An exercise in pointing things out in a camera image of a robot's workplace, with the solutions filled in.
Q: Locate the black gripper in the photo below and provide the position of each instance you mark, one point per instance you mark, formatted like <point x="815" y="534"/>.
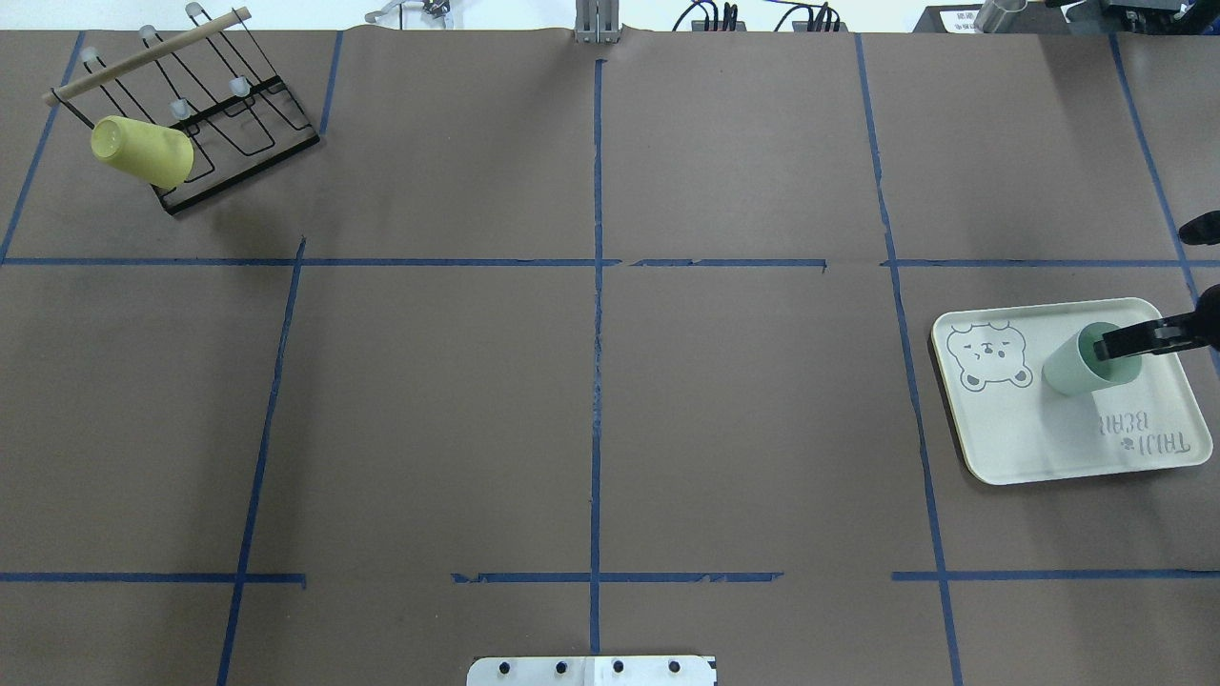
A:
<point x="1158" y="335"/>

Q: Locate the light green cup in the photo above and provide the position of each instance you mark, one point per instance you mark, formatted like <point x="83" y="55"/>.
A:
<point x="1087" y="362"/>

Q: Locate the cream bear tray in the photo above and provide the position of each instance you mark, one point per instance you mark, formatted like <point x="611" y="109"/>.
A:
<point x="1027" y="407"/>

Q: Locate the metal cup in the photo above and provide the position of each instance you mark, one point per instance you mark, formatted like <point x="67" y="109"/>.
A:
<point x="998" y="16"/>

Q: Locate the yellow cup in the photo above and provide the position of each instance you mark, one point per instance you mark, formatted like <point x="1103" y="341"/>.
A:
<point x="154" y="154"/>

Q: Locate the aluminium frame post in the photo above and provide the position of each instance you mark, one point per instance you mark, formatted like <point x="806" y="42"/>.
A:
<point x="597" y="22"/>

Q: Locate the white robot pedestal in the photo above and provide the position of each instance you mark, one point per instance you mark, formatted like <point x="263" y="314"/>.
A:
<point x="594" y="670"/>

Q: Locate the black wire cup rack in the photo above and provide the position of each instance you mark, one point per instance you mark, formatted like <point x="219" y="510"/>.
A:
<point x="215" y="82"/>

